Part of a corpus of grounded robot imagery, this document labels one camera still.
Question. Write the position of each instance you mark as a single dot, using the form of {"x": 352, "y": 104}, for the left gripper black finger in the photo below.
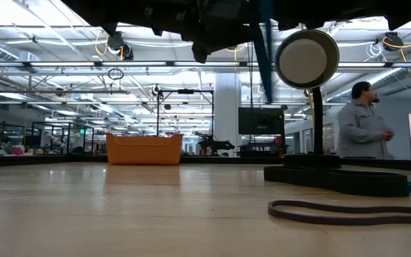
{"x": 200, "y": 51}

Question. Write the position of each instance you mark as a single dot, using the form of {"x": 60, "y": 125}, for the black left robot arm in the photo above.
{"x": 137, "y": 10}

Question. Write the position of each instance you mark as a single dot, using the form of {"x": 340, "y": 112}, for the black background robot arm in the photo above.
{"x": 216, "y": 145}

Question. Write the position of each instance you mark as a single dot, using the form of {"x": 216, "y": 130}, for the orange plastic bin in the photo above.
{"x": 144, "y": 150}

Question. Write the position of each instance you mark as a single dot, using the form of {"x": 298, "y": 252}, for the dark purple rubber band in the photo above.
{"x": 334, "y": 220}

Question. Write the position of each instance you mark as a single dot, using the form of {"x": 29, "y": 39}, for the white pillar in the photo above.
{"x": 227, "y": 110}

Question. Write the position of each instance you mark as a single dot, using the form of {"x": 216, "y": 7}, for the round lamp on black stand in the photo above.
{"x": 305, "y": 60}

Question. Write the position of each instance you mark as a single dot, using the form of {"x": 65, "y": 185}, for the black monitor on stand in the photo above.
{"x": 260, "y": 121}

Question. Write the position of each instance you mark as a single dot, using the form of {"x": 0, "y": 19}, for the person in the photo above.
{"x": 360, "y": 132}

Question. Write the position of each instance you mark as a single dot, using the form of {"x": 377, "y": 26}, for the pink cup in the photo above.
{"x": 17, "y": 151}

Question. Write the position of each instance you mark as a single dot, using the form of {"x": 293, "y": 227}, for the black workcell frame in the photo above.
{"x": 70, "y": 137}

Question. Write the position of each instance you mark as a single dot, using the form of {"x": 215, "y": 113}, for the black aluminium table frame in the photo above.
{"x": 48, "y": 160}

